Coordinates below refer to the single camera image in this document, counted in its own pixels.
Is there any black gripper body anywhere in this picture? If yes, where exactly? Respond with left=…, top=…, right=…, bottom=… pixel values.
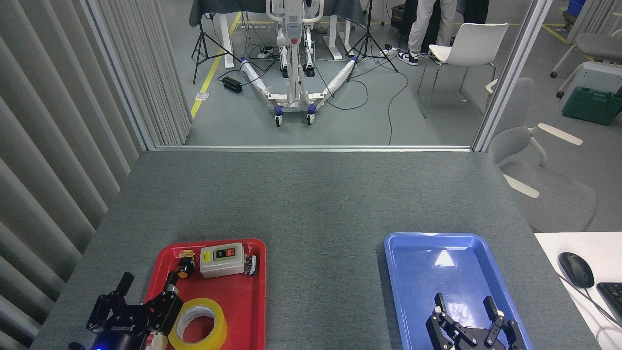
left=90, top=311, right=152, bottom=350
left=447, top=335, right=508, bottom=350

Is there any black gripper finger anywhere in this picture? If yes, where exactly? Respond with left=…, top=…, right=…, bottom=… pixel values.
left=483, top=296, right=525, bottom=350
left=86, top=272, right=135, bottom=333
left=426, top=293, right=474, bottom=350
left=144, top=271, right=184, bottom=336

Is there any yellow tape roll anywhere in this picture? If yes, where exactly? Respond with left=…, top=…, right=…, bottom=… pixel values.
left=168, top=297, right=228, bottom=350

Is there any blue plastic tray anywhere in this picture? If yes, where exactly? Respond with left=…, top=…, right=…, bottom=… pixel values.
left=384, top=232, right=534, bottom=350

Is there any black push button orange cap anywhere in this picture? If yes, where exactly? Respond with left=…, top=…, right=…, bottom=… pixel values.
left=176, top=249, right=196, bottom=280

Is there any red plastic tray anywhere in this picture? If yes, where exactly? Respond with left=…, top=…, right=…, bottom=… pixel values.
left=141, top=238, right=267, bottom=350

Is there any white desk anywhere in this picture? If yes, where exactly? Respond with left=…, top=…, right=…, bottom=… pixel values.
left=535, top=232, right=622, bottom=350

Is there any black computer mouse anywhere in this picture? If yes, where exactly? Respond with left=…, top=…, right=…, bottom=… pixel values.
left=558, top=252, right=595, bottom=289

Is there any black keyboard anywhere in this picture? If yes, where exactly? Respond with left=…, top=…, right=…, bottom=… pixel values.
left=596, top=282, right=622, bottom=326

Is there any grey office chair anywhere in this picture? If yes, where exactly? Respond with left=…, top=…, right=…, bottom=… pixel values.
left=487, top=78, right=598, bottom=233

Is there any grey ribbed partition panel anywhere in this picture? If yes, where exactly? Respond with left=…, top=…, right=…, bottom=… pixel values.
left=0, top=0, right=192, bottom=350

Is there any green plastic case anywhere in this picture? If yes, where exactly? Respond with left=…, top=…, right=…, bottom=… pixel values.
left=562, top=87, right=622, bottom=126

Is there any grey white box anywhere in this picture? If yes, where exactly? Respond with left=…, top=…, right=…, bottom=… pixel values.
left=559, top=62, right=622, bottom=112

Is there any black tripod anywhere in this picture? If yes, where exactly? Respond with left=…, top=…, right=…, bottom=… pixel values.
left=346, top=0, right=399, bottom=82
left=191, top=0, right=241, bottom=84

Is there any white stand on wheels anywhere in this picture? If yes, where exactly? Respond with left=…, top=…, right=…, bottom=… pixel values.
left=240, top=0, right=358, bottom=128

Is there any white plastic chair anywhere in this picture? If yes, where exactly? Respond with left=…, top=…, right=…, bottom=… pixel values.
left=417, top=23, right=509, bottom=120

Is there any grey chair with wheels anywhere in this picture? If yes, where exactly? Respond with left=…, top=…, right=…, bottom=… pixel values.
left=550, top=29, right=622, bottom=98

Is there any person in pale trousers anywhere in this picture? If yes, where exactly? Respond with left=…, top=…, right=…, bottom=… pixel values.
left=397, top=0, right=457, bottom=66

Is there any table with dark cloth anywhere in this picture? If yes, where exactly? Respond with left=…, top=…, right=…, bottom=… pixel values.
left=189, top=0, right=367, bottom=69

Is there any grey two-button switch box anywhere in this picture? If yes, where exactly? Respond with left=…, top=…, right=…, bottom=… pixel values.
left=199, top=242, right=246, bottom=279

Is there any long black floor cable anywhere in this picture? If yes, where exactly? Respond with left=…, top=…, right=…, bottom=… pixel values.
left=387, top=58, right=410, bottom=145

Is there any silver frame rail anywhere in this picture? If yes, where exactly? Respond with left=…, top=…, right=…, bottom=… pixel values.
left=155, top=145, right=473, bottom=152

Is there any silver frame post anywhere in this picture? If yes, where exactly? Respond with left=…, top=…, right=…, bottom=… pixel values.
left=472, top=0, right=554, bottom=152
left=80, top=0, right=156, bottom=150

